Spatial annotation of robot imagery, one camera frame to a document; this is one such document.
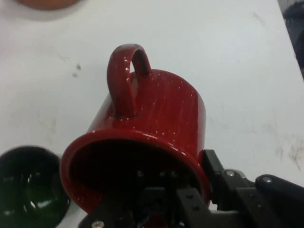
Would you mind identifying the brown wooden mug tree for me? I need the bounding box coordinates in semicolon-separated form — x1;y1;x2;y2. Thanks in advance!
15;0;83;11

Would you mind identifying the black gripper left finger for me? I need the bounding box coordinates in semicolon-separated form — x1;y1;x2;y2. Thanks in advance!
78;187;212;228

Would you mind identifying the dark green enamel mug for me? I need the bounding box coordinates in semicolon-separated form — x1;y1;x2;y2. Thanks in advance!
0;145;71;228

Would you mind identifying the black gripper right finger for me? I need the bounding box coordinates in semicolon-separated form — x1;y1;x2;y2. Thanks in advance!
202;149;304;228

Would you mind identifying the red speckled enamel mug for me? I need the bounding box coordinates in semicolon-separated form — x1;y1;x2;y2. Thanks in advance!
59;43;212;214

